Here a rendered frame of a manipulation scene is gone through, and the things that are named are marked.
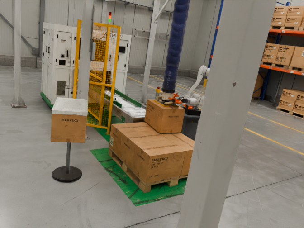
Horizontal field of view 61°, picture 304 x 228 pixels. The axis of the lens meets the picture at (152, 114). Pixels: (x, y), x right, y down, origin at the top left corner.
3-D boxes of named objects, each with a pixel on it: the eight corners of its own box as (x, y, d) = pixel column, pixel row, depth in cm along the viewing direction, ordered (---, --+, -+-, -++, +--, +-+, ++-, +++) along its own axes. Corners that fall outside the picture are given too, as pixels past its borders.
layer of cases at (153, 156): (108, 146, 435) (111, 124, 424) (157, 140, 490) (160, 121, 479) (145, 183, 341) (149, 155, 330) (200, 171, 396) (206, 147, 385)
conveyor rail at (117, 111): (87, 95, 642) (87, 87, 636) (89, 95, 644) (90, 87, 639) (131, 128, 460) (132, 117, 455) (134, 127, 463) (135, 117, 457)
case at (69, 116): (55, 124, 366) (57, 97, 354) (85, 125, 376) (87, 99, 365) (50, 141, 310) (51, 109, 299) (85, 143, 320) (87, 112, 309)
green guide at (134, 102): (109, 89, 669) (109, 86, 666) (112, 89, 674) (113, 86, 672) (140, 107, 543) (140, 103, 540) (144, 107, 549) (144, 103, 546)
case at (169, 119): (144, 121, 460) (147, 99, 449) (163, 120, 479) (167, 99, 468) (159, 133, 410) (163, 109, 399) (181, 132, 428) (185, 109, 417)
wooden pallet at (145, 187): (107, 154, 439) (108, 146, 435) (156, 147, 494) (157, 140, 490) (144, 192, 345) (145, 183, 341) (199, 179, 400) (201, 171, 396)
